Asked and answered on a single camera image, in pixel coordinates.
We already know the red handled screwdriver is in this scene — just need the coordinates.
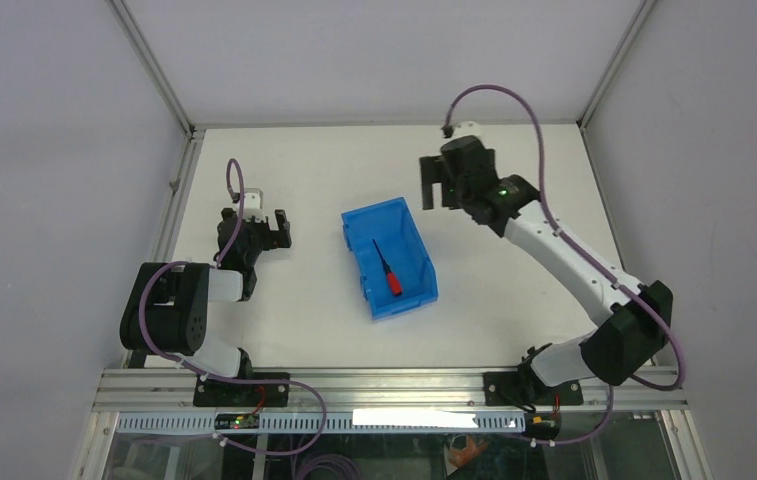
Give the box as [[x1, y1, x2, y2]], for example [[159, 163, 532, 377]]
[[372, 239, 403, 297]]

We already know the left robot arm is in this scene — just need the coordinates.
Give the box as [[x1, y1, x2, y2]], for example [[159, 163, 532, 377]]
[[120, 208, 292, 381]]

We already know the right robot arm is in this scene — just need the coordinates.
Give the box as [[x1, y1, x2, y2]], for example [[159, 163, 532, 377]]
[[419, 135, 673, 396]]

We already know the blue plastic bin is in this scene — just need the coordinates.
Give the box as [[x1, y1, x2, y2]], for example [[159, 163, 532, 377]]
[[341, 197, 439, 321]]

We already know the orange object under table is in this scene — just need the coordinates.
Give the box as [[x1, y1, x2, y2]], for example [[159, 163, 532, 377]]
[[445, 434, 489, 469]]

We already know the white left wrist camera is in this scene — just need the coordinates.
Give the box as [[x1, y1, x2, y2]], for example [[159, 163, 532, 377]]
[[242, 188, 267, 223]]

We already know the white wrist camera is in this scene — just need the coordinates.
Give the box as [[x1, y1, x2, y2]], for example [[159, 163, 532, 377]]
[[242, 188, 267, 223], [441, 121, 482, 140]]

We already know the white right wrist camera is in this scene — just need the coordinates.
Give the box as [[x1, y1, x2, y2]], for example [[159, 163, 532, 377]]
[[441, 121, 482, 140]]

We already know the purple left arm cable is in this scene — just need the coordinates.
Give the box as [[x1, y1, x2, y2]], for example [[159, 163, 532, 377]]
[[138, 158, 328, 457]]

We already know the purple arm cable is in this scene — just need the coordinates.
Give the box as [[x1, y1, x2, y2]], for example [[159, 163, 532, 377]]
[[138, 158, 328, 457], [442, 84, 687, 446]]

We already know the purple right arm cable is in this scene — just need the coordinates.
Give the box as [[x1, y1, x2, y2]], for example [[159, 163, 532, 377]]
[[442, 84, 687, 446]]

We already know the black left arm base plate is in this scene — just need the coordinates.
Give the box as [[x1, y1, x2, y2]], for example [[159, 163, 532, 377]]
[[192, 371, 291, 410]]

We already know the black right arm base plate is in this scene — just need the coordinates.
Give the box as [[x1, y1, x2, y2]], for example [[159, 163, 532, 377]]
[[482, 371, 584, 407]]

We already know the aluminium frame rail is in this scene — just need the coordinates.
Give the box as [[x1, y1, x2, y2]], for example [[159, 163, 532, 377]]
[[91, 366, 689, 414]]

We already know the white slotted cable duct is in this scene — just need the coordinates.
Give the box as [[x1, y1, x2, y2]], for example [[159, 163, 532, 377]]
[[117, 409, 525, 436]]

